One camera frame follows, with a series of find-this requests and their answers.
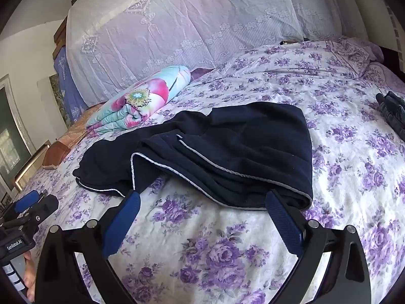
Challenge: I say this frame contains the orange brown blanket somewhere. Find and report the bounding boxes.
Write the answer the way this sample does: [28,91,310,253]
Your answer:
[42,104,102,169]

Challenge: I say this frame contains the purple floral bedspread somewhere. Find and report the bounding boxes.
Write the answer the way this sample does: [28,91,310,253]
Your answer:
[22,38,404,303]

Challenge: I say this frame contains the purple floral pillow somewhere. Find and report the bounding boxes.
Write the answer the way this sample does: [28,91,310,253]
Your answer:
[325,37,404,95]

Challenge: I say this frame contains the white lace covered bedding pile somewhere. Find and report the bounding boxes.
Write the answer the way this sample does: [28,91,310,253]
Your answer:
[67,0,342,105]

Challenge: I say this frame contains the folded dark jeans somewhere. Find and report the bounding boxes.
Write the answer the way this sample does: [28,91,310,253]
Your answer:
[375,91,405,141]

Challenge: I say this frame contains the folded colourful floral quilt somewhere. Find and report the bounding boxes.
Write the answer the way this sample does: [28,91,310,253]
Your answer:
[86,66,192,136]

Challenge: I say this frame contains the blue patterned fabric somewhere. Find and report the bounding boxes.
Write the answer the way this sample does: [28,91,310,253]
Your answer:
[54,46,88,123]

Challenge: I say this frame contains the person's left hand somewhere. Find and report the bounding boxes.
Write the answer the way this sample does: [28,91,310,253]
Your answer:
[23,251,36,303]

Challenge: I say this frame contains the navy blue pants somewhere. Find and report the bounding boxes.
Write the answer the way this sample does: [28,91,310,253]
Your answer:
[73,102,313,210]

